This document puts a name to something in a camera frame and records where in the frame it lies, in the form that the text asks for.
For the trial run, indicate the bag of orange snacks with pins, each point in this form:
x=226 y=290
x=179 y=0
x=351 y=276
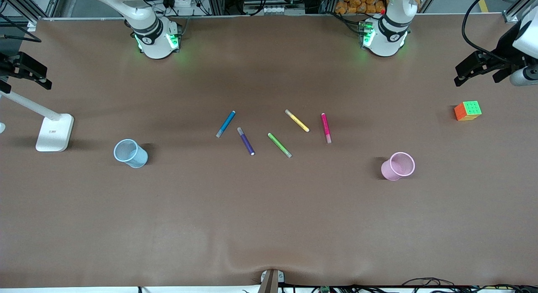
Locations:
x=359 y=2

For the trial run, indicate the light blue mesh cup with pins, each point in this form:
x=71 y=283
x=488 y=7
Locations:
x=134 y=157

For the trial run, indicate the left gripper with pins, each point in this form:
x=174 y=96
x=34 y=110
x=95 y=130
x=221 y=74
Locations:
x=507 y=51

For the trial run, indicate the yellow marker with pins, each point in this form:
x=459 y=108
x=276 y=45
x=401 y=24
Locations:
x=297 y=120

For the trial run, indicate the white terminal strip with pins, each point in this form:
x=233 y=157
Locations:
x=275 y=9

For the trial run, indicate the green marker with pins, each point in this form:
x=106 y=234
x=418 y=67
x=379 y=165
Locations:
x=279 y=145

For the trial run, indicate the pink mesh cup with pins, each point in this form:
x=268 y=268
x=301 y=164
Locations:
x=395 y=169

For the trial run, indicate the white lamp stand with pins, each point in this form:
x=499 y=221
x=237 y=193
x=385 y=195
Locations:
x=52 y=133

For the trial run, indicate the blue marker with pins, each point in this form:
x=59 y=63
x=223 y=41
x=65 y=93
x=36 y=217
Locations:
x=226 y=123

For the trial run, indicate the aluminium frame post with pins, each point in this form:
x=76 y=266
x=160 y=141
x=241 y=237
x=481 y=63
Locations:
x=29 y=7
x=515 y=11

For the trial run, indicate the pink marker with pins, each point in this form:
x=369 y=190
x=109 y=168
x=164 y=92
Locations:
x=326 y=128

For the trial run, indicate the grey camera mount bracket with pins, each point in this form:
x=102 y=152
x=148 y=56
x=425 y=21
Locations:
x=271 y=281

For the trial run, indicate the white power strip with plugs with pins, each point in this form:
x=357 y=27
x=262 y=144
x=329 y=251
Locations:
x=183 y=5

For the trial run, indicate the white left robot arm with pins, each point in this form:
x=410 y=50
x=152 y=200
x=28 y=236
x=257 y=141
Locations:
x=384 y=40

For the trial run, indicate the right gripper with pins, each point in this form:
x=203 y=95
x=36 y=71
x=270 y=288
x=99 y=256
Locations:
x=5 y=67

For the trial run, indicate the colourful puzzle cube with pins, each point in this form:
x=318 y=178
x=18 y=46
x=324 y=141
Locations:
x=468 y=111

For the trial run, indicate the purple marker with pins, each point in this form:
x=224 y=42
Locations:
x=246 y=141

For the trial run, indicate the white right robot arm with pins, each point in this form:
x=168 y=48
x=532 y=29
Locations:
x=153 y=40

